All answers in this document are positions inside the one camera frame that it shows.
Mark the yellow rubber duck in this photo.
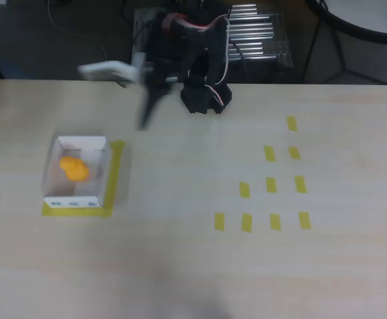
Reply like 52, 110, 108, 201
59, 156, 90, 183

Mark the white floor cable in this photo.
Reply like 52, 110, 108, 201
46, 0, 108, 80

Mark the long yellow tape strip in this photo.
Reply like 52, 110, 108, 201
41, 201, 114, 219
100, 139, 126, 219

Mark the white gripper camera mount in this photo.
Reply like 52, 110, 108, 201
77, 51, 147, 84

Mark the white open cardboard box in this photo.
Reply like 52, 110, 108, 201
42, 135, 110, 209

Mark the aluminium roller rack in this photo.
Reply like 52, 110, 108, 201
129, 3, 294, 84

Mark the round white table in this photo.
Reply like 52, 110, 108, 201
299, 0, 387, 86

